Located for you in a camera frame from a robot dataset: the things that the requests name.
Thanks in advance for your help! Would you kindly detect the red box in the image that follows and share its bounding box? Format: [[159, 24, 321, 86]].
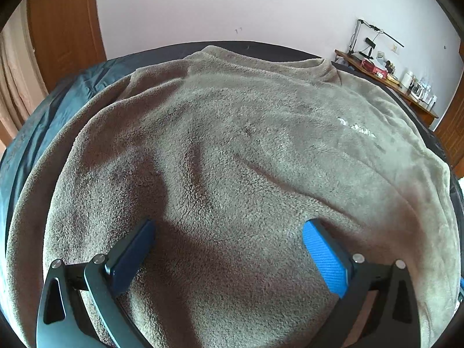
[[362, 58, 387, 73]]

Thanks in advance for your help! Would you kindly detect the black desk lamp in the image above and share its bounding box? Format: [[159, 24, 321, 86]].
[[349, 18, 406, 60]]

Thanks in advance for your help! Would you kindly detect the dark blue bed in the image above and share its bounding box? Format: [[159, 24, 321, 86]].
[[0, 41, 464, 262]]

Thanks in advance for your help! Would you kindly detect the beige curtain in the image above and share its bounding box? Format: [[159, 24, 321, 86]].
[[0, 0, 49, 146]]

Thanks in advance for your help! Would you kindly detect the brown wooden wardrobe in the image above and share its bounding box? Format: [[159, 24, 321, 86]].
[[433, 43, 464, 171]]

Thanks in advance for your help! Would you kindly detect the brown wooden door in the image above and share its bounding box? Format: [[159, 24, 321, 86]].
[[27, 0, 107, 95]]

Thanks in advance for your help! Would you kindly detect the grey-brown fleece sweater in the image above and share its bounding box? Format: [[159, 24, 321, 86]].
[[5, 45, 461, 348]]

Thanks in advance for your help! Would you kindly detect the wooden desk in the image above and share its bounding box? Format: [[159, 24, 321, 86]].
[[333, 49, 439, 128]]

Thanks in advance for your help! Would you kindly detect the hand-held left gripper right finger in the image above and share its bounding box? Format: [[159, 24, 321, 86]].
[[302, 218, 423, 348]]

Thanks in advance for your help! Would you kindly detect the glass jar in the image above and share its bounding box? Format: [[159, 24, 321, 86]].
[[409, 80, 426, 100]]

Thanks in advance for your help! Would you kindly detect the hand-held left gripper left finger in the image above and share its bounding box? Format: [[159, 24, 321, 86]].
[[35, 218, 157, 348]]

